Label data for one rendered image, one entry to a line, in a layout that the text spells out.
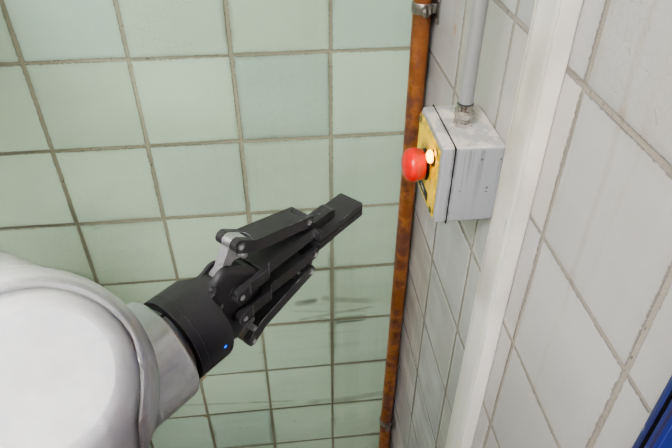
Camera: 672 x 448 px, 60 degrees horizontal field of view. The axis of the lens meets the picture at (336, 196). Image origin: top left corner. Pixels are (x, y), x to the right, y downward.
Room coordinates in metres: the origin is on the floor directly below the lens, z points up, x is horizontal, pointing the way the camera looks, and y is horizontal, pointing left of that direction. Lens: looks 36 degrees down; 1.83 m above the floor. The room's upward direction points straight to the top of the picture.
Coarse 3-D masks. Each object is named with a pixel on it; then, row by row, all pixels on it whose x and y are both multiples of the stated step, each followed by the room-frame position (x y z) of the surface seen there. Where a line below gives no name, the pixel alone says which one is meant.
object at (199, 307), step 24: (240, 264) 0.36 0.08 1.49; (168, 288) 0.33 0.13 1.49; (192, 288) 0.33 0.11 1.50; (216, 288) 0.33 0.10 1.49; (168, 312) 0.30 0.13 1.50; (192, 312) 0.30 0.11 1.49; (216, 312) 0.31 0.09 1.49; (192, 336) 0.29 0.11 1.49; (216, 336) 0.30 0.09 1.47; (216, 360) 0.29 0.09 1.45
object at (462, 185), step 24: (432, 120) 0.58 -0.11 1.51; (480, 120) 0.58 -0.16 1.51; (432, 144) 0.55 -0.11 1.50; (456, 144) 0.53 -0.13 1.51; (480, 144) 0.53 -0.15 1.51; (504, 144) 0.53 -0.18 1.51; (432, 168) 0.54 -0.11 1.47; (456, 168) 0.52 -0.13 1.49; (480, 168) 0.52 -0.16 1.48; (432, 192) 0.53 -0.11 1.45; (456, 192) 0.52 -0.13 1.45; (480, 192) 0.52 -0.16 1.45; (432, 216) 0.52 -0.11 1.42; (456, 216) 0.52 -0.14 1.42; (480, 216) 0.52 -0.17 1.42
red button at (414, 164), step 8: (408, 152) 0.56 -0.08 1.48; (416, 152) 0.56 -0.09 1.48; (408, 160) 0.55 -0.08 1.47; (416, 160) 0.55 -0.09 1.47; (424, 160) 0.55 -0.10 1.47; (408, 168) 0.55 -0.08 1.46; (416, 168) 0.54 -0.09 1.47; (424, 168) 0.55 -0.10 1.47; (408, 176) 0.55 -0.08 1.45; (416, 176) 0.54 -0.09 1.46; (424, 176) 0.55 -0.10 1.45
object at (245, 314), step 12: (312, 252) 0.42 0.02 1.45; (288, 264) 0.40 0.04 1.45; (300, 264) 0.41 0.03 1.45; (276, 276) 0.39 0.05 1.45; (288, 276) 0.39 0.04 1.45; (264, 288) 0.37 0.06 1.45; (276, 288) 0.38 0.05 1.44; (252, 300) 0.36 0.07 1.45; (264, 300) 0.36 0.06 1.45; (240, 312) 0.34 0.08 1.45; (252, 312) 0.35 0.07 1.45
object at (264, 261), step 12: (312, 228) 0.42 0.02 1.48; (288, 240) 0.41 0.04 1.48; (300, 240) 0.41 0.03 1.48; (264, 252) 0.39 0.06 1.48; (276, 252) 0.39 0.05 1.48; (288, 252) 0.39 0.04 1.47; (252, 264) 0.37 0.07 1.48; (264, 264) 0.37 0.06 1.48; (276, 264) 0.38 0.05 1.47; (252, 276) 0.36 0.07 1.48; (264, 276) 0.36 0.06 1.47; (240, 288) 0.34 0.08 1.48; (252, 288) 0.35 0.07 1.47; (240, 300) 0.34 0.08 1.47
